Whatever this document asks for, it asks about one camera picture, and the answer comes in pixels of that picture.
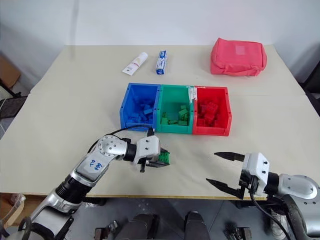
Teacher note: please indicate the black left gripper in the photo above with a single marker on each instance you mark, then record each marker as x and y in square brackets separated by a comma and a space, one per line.
[143, 165]

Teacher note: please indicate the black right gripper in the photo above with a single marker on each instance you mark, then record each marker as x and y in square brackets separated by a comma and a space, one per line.
[247, 182]

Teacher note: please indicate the green toy building block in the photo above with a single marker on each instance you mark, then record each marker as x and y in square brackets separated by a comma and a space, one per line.
[165, 121]
[173, 122]
[183, 111]
[165, 158]

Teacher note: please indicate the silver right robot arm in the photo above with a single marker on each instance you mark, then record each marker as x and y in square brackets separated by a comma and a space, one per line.
[300, 187]

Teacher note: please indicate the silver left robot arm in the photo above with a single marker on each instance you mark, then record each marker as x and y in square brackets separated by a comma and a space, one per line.
[95, 170]

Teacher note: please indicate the blue toy building block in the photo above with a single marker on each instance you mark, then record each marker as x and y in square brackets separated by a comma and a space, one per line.
[133, 117]
[148, 109]

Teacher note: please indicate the green plastic bin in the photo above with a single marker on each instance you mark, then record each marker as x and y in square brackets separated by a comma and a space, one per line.
[172, 100]

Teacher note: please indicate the dark rounded shape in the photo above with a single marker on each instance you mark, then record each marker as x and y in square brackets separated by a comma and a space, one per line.
[197, 226]
[143, 227]

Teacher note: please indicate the blue plastic bin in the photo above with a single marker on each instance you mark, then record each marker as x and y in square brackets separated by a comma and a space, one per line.
[130, 100]

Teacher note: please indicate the large red building block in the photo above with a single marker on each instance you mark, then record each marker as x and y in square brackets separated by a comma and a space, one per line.
[208, 108]

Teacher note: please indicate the red plastic bin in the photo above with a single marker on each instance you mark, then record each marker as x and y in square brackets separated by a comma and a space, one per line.
[225, 105]

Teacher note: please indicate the white tape strip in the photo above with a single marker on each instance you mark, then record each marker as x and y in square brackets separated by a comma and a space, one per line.
[192, 94]

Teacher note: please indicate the white sneaker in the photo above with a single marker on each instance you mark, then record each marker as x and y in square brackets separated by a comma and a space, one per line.
[278, 223]

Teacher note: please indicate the blue white toothpaste box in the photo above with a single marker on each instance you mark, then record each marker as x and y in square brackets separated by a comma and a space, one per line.
[161, 62]

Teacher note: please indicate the white cosmetic tube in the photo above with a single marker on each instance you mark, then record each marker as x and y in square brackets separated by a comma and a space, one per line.
[135, 63]

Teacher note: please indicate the pink fabric zip pouch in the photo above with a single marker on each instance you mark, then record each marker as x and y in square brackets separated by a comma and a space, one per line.
[237, 58]

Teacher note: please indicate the black mesh seat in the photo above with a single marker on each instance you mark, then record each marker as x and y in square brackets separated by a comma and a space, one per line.
[12, 106]

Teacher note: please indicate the clear plastic bag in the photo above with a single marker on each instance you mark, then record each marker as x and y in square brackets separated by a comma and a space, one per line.
[11, 207]

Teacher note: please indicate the brown cardboard box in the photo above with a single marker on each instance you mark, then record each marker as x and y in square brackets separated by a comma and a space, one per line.
[8, 71]

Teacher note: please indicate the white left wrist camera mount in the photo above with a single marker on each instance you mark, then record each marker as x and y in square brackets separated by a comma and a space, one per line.
[148, 147]

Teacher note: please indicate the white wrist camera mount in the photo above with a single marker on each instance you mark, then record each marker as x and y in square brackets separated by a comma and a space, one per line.
[148, 147]
[257, 165]

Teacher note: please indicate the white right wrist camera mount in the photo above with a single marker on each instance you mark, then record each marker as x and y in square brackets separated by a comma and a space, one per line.
[257, 165]

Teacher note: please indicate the dark equipment at wall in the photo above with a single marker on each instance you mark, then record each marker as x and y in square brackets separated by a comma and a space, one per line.
[311, 82]

